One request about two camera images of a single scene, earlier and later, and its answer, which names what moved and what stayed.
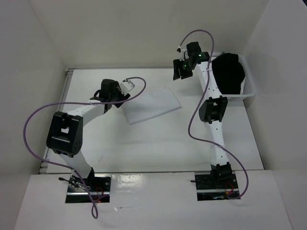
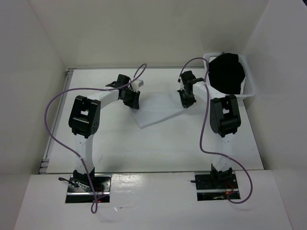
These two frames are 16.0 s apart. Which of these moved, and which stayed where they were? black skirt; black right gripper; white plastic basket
Moved: black right gripper
Stayed: white plastic basket; black skirt
